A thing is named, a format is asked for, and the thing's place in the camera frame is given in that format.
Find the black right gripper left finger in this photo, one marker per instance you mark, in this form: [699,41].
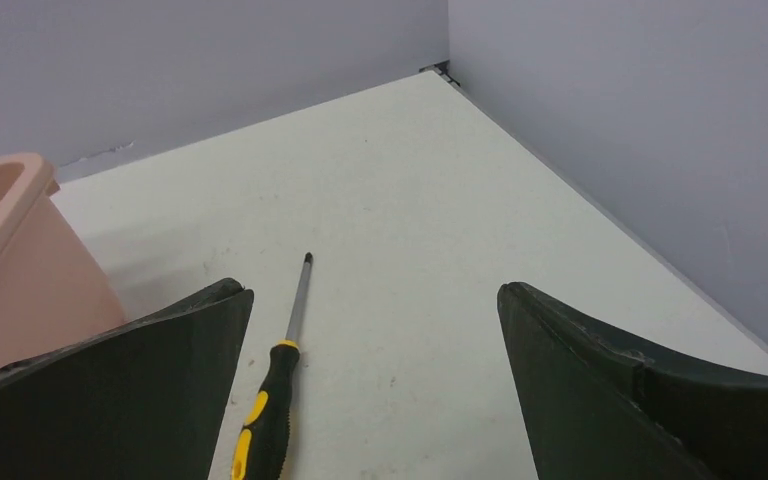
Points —
[145,400]

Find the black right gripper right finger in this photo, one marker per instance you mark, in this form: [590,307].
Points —
[599,402]

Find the pink plastic bin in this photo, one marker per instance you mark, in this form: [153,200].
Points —
[53,293]

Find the black yellow handled screwdriver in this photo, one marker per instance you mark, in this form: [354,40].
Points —
[262,444]

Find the metal corner bracket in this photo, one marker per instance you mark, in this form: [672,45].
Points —
[442,69]

